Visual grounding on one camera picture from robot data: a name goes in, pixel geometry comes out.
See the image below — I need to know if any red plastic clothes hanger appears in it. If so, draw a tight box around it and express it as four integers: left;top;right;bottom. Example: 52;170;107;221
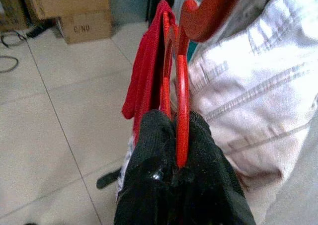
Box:
159;0;249;168

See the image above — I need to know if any white fabric garment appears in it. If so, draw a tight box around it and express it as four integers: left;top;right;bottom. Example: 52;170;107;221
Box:
171;0;318;225

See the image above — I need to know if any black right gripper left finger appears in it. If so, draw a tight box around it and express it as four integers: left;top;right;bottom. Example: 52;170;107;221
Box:
113;110;180;225

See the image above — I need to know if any printed brown cardboard box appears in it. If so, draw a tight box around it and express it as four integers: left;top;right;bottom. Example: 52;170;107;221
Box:
55;9;113;45

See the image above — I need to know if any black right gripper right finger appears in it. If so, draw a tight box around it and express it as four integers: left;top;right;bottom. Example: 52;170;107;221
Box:
173;112;257;225

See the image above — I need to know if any small black object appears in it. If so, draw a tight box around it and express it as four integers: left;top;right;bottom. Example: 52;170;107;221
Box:
96;168;121;189

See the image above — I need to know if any red cloth garment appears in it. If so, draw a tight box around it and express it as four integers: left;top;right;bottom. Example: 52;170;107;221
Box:
121;0;176;146

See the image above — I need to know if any black floor cable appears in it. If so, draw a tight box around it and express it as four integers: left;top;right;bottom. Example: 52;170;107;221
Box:
0;30;27;74

